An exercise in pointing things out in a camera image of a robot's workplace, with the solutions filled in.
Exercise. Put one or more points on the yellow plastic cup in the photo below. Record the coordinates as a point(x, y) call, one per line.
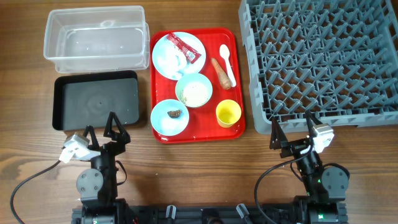
point(228, 112)

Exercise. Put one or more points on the red snack wrapper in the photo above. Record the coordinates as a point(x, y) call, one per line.
point(189, 52)

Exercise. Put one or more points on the brown food scrap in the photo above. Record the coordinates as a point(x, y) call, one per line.
point(174, 114)

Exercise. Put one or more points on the white tissue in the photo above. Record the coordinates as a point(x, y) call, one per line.
point(175, 60)

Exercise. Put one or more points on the pale green bowl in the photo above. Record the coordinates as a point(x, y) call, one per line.
point(194, 90)

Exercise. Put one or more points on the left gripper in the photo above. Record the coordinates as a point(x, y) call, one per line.
point(117, 147)

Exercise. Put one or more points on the light blue plate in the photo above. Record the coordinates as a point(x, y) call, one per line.
point(158, 56)

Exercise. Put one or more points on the grey dishwasher rack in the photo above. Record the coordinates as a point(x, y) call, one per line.
point(336, 59)

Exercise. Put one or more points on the white plastic spoon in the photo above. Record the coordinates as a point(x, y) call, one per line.
point(225, 53)

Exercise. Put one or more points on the light blue bowl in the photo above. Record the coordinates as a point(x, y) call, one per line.
point(165, 125)

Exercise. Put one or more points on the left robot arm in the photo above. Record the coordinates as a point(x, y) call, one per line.
point(98, 186)

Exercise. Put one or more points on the black plastic tray bin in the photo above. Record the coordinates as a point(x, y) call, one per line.
point(81, 100)

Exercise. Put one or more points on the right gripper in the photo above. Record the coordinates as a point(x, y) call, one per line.
point(292, 147)

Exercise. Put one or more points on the clear plastic bin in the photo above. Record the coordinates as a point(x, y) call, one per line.
point(97, 39)

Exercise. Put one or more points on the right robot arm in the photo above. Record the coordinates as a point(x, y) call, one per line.
point(326, 184)

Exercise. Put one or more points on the red serving tray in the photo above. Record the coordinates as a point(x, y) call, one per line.
point(202, 125)

